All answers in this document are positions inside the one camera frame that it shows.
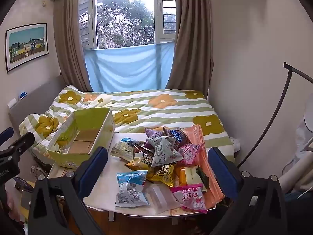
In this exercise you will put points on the grey snack packet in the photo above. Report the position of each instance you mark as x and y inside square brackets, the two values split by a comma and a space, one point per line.
[162, 151]

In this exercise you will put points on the window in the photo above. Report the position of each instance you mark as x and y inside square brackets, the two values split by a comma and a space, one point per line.
[124, 17]

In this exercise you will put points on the floral striped quilt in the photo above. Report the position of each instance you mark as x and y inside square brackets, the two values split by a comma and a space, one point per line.
[166, 117]

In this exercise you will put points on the yellow-green cardboard box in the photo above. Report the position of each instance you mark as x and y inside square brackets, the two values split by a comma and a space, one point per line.
[80, 146]

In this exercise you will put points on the framed wall picture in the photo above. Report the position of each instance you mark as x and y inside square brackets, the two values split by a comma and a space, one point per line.
[27, 45]

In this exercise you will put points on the dark brown snack packet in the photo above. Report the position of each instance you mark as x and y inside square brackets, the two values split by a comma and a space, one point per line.
[177, 134]

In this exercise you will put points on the blue-white snack packet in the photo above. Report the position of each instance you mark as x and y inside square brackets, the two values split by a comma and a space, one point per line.
[122, 148]
[129, 188]

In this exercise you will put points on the light blue cloth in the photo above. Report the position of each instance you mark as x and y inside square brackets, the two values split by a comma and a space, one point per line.
[127, 66]

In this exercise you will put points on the pale green-white snack packet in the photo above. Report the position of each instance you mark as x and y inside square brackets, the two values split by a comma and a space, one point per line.
[193, 175]

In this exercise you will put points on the pink printed snack packet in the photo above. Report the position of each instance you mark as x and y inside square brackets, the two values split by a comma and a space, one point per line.
[192, 153]

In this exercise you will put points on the pink-white candy packet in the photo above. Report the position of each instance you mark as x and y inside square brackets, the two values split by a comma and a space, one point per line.
[193, 198]

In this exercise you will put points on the dark green snack packet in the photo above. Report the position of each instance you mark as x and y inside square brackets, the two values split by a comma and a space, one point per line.
[203, 179]

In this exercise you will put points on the black lamp stand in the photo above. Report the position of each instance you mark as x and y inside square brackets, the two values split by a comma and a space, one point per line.
[282, 98]

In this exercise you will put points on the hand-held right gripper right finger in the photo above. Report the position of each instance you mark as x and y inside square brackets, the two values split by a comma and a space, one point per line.
[222, 173]

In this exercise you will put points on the yellow snack packet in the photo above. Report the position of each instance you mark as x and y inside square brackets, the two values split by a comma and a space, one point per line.
[161, 175]

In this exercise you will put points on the orange snack packet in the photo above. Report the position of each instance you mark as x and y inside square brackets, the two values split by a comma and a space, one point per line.
[182, 176]

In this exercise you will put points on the black-brown snack packet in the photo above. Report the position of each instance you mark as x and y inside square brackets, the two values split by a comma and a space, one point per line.
[144, 157]

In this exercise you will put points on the grey headboard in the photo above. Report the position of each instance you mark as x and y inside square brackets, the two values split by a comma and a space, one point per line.
[34, 102]

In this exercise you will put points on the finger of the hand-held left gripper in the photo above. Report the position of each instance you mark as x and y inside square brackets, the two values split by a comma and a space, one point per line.
[6, 134]
[22, 140]

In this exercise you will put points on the clear plastic bag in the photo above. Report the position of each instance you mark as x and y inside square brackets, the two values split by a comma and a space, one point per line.
[161, 197]

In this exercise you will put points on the small blue-white object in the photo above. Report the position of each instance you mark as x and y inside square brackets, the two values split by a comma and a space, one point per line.
[22, 96]

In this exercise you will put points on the orange towel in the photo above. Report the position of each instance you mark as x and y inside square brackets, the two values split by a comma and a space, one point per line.
[210, 186]

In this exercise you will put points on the purple snack packet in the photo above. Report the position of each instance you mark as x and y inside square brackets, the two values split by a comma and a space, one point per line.
[152, 134]

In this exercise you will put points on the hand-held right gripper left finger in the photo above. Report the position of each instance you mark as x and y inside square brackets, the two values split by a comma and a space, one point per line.
[94, 169]

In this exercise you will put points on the white wall socket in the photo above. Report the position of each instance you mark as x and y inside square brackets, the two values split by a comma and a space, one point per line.
[11, 103]

